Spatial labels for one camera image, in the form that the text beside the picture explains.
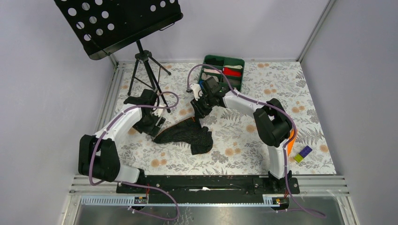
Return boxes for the green divided organizer tray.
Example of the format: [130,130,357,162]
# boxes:
[198,54,245,91]

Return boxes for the green toy brick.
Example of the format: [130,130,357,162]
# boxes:
[294,154,305,163]

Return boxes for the black striped underwear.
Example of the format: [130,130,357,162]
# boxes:
[153,117,214,155]

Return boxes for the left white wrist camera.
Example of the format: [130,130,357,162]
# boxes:
[152,105,167,118]

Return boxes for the beige rolled cloth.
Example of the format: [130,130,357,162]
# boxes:
[201,73,219,82]

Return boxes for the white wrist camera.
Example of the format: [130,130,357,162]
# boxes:
[152,105,167,118]
[190,83,203,101]

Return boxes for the aluminium frame rails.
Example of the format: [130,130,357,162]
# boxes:
[61,0,361,225]

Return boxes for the orange carrot toy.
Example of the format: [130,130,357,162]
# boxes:
[285,129,297,156]

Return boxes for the pink rolled cloth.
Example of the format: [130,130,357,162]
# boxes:
[203,68,221,74]

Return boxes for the purple toy brick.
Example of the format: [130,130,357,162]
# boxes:
[299,146,313,158]

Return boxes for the black rolled cloth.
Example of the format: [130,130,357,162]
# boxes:
[205,58,224,67]

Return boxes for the red rolled cloth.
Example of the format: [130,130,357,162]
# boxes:
[222,67,242,77]

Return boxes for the white rolled cloth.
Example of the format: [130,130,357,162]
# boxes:
[224,65,243,70]

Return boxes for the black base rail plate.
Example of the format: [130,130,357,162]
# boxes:
[116,175,287,204]

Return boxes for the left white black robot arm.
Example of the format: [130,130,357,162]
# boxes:
[78,89,165,193]

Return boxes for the black perforated music stand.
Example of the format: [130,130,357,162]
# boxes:
[54,0,184,113]

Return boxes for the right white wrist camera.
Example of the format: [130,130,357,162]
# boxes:
[190,83,203,101]

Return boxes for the floral patterned table mat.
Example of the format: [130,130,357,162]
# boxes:
[118,62,336,175]

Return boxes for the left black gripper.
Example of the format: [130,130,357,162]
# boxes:
[132,110,164,139]

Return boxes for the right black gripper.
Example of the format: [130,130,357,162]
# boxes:
[191,94,214,120]

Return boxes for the grey rolled cloth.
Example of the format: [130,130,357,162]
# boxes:
[222,78,241,85]

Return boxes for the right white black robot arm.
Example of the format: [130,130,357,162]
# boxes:
[187,77,295,193]

